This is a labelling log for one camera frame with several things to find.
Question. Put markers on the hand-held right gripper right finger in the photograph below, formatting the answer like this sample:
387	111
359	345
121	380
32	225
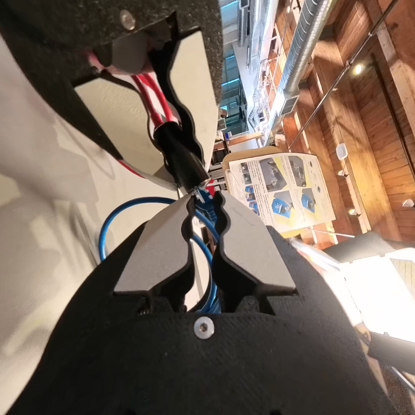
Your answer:
256	256

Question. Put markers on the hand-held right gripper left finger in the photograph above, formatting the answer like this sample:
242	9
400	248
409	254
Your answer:
155	253

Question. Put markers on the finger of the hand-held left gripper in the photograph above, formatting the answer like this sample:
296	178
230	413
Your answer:
120	113
197	84

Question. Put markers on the black ethernet port box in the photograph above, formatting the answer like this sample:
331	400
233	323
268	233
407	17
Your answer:
181	152

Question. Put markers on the printed instruction sheet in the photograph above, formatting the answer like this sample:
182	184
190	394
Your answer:
291	188

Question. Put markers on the instruction sheet on stand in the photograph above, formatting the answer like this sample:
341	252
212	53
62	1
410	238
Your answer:
246	155

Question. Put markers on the studio light panel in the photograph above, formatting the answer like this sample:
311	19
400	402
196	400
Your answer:
366	291

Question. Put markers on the white ceiling sensor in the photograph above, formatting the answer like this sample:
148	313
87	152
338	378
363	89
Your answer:
341	151

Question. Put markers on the silver ventilation duct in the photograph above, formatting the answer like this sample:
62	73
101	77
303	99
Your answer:
301	48

